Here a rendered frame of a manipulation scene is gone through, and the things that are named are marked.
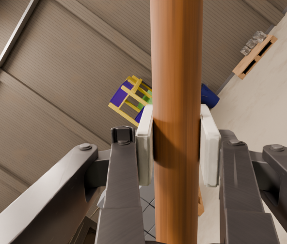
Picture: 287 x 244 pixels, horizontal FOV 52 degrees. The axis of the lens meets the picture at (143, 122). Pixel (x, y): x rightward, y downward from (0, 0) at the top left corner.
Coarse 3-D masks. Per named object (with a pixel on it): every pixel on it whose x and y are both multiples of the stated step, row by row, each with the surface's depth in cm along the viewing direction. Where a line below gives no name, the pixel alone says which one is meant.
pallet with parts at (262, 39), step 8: (256, 32) 707; (256, 40) 685; (264, 40) 672; (272, 40) 645; (248, 48) 712; (256, 48) 685; (248, 56) 704; (256, 56) 659; (240, 64) 718; (248, 64) 666; (240, 72) 677; (248, 72) 672
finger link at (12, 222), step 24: (72, 168) 12; (24, 192) 10; (48, 192) 10; (72, 192) 12; (96, 192) 14; (0, 216) 9; (24, 216) 9; (48, 216) 10; (72, 216) 12; (0, 240) 8; (24, 240) 8; (48, 240) 10
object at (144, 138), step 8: (144, 112) 20; (152, 112) 20; (144, 120) 18; (152, 120) 18; (144, 128) 16; (152, 128) 18; (136, 136) 15; (144, 136) 15; (152, 136) 18; (136, 144) 15; (144, 144) 15; (152, 144) 18; (144, 152) 15; (152, 152) 18; (144, 160) 16; (152, 160) 18; (144, 168) 16; (144, 176) 16; (144, 184) 16
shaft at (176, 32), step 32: (160, 0) 16; (192, 0) 15; (160, 32) 16; (192, 32) 16; (160, 64) 17; (192, 64) 16; (160, 96) 17; (192, 96) 17; (160, 128) 18; (192, 128) 18; (160, 160) 18; (192, 160) 18; (160, 192) 19; (192, 192) 19; (160, 224) 20; (192, 224) 20
